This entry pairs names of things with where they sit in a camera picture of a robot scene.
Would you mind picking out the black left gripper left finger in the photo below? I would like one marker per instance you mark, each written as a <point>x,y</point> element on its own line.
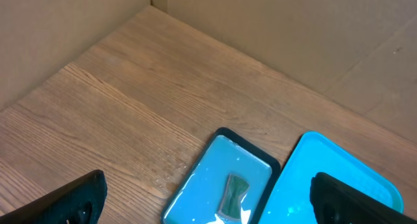
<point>79,201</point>

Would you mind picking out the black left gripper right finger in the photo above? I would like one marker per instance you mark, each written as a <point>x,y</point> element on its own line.
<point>335,202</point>

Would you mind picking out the green scrub sponge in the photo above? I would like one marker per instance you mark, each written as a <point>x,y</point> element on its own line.
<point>235,190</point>

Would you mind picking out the teal plastic tray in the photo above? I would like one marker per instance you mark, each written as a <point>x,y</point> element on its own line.
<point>289,201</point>

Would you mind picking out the black tray with water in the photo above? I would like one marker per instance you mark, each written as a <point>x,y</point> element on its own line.
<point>197,198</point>

